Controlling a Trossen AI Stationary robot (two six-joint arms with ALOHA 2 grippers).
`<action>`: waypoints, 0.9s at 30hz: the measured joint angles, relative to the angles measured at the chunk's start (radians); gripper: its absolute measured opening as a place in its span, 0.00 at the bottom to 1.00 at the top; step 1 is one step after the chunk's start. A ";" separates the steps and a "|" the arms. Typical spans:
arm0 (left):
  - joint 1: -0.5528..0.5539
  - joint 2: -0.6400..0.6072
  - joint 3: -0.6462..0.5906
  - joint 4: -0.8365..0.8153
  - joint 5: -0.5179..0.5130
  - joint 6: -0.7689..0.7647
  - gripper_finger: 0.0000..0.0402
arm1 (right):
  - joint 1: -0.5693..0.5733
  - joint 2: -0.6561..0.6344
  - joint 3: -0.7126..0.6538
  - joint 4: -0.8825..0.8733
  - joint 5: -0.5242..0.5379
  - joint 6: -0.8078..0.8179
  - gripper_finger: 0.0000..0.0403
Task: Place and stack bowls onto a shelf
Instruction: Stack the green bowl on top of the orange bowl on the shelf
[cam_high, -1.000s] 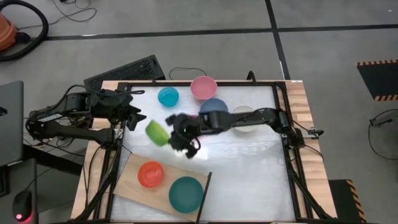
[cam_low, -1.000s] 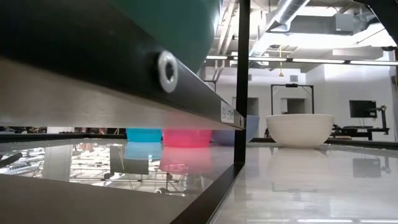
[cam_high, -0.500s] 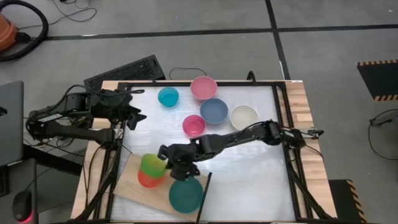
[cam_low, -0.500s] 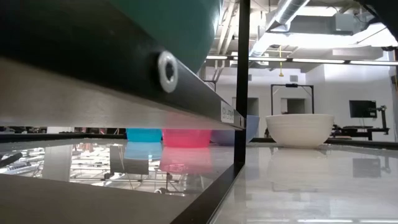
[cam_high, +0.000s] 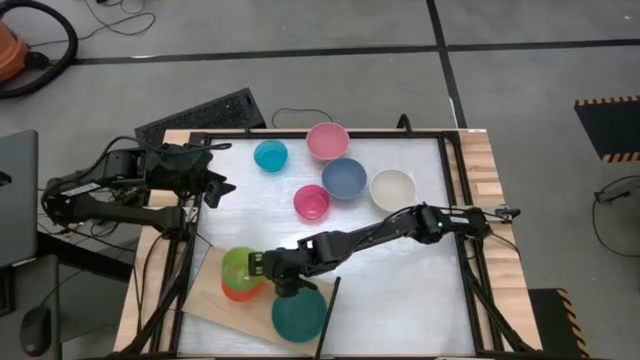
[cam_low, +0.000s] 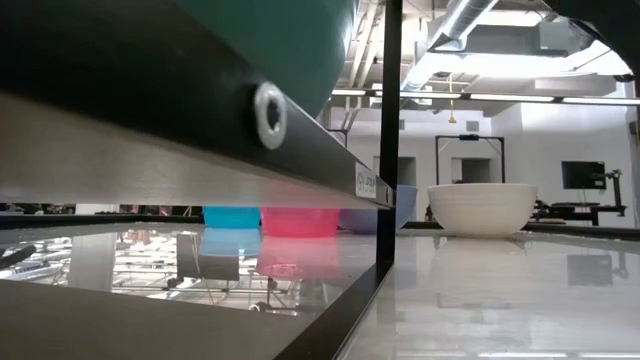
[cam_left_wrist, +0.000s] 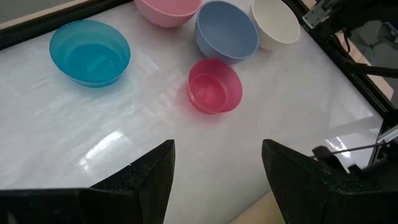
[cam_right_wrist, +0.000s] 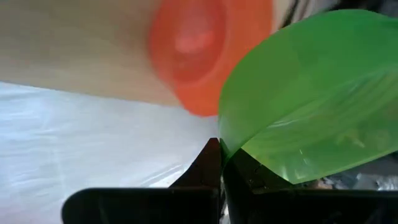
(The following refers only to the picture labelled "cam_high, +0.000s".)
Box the orange vacuum cleaner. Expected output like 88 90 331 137
0 19 50 84

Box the large pink plastic bowl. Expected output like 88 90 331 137
305 122 351 162

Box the thin black floor cable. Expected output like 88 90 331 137
29 0 156 49

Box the large dark green bowl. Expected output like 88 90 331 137
271 287 329 345

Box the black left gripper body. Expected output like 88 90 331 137
149 143 225 209

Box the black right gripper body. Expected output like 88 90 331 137
263 248 319 299

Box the black computer mouse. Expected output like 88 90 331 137
19 305 53 357

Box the small red plastic bowl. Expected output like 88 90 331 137
221 278 265 304

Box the black desk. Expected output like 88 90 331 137
0 232 134 360

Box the thin black cable loop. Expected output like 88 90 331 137
271 107 334 130

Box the black hazard-striped floor mat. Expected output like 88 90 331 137
573 95 640 164
528 288 591 360

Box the small cyan plastic bowl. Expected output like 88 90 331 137
253 139 289 174

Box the grey laptop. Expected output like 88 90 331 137
0 129 40 269

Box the black metal shelf frame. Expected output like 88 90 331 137
313 275 342 360

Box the black looped cable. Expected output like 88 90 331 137
592 174 640 259

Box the large white plastic bowl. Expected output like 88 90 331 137
369 168 417 213

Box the black wire dish rack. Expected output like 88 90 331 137
107 113 539 360

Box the wooden shelf board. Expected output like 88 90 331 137
182 246 337 356

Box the large blue-grey plastic bowl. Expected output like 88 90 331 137
321 157 368 201

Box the small magenta plastic bowl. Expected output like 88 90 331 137
293 184 331 221

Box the orange vacuum with hose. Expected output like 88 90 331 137
0 0 80 100

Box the small lime green bowl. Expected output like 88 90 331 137
221 246 266 292

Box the black perforated panel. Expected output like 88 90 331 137
133 88 267 151

